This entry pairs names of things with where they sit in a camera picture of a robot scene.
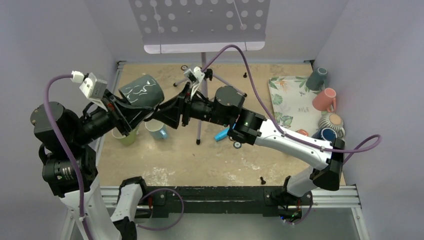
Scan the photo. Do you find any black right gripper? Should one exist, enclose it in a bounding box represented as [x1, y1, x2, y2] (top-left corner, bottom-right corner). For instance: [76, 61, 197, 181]
[152, 82, 231, 130]

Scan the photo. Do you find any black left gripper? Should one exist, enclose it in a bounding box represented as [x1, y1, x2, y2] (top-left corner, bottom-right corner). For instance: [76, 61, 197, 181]
[71, 86, 153, 142]

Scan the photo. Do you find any light blue mug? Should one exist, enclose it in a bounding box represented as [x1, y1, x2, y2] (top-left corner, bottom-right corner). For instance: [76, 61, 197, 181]
[144, 119, 168, 139]

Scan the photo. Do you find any light green mug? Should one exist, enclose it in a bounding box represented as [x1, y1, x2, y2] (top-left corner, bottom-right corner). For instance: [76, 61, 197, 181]
[111, 127, 139, 147]

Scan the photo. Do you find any dark grey mug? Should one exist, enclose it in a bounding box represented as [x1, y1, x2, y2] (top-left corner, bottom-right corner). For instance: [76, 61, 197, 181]
[118, 74, 165, 108]

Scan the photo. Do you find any plain pink mug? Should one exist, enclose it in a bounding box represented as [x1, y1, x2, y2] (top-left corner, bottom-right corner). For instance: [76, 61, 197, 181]
[312, 87, 337, 113]

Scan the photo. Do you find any textured salmon mug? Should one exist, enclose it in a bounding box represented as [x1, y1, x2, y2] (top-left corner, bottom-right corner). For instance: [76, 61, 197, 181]
[296, 129, 309, 137]

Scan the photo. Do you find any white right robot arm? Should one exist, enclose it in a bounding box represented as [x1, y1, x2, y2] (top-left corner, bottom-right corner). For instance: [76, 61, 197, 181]
[152, 84, 345, 204]

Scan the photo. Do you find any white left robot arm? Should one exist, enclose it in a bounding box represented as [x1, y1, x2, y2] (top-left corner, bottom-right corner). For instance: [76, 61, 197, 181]
[30, 90, 151, 240]

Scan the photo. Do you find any slate blue-grey mug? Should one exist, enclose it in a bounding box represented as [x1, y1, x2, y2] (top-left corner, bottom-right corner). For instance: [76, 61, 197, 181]
[305, 67, 328, 91]

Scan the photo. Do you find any navy blue mug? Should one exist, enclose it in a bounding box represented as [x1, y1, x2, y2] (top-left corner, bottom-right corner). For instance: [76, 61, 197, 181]
[312, 127, 338, 142]

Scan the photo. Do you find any striped grey white mug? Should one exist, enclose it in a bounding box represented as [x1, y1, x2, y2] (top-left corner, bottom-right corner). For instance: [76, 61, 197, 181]
[318, 112, 346, 138]

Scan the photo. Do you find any round black token lower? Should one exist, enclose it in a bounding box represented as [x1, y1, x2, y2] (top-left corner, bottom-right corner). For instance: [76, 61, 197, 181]
[233, 141, 242, 149]

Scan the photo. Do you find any lilac music stand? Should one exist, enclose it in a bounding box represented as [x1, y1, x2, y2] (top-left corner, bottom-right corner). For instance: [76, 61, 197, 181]
[128, 0, 271, 146]

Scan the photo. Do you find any black chess pawn near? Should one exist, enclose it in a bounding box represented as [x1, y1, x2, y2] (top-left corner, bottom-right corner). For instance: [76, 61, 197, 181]
[260, 176, 267, 185]

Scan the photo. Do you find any floral white serving tray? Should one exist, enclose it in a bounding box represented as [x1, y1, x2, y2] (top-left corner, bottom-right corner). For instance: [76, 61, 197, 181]
[268, 76, 328, 137]

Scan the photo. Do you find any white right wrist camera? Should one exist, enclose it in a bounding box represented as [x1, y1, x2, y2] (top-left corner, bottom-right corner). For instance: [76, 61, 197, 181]
[183, 66, 205, 99]

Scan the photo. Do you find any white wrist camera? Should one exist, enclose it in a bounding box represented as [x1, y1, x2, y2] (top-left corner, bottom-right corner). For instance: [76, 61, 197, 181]
[79, 72, 108, 100]
[183, 66, 205, 99]

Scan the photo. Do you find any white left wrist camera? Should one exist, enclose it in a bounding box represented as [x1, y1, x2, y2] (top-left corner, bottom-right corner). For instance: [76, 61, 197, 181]
[79, 72, 108, 100]

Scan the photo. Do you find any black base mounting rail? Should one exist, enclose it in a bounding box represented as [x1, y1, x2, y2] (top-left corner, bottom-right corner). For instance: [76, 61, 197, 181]
[135, 186, 313, 219]

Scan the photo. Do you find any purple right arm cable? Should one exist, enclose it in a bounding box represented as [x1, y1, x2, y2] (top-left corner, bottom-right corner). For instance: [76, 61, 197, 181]
[200, 44, 382, 226]

